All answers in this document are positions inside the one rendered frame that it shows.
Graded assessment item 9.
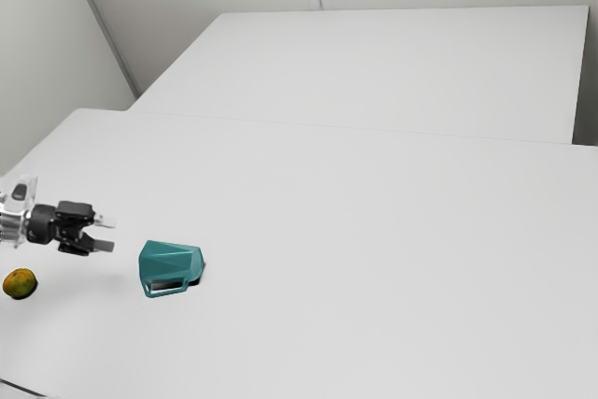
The yellow-green round fruit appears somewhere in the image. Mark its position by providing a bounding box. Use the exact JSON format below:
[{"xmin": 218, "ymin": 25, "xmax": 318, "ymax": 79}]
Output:
[{"xmin": 2, "ymin": 267, "xmax": 39, "ymax": 300}]

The teal faceted mug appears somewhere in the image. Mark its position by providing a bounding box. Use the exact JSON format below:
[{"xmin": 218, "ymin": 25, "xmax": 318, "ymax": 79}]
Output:
[{"xmin": 137, "ymin": 239, "xmax": 206, "ymax": 299}]

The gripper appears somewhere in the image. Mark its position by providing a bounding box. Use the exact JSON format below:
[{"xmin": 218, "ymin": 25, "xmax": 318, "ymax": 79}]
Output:
[{"xmin": 26, "ymin": 200, "xmax": 118, "ymax": 258}]

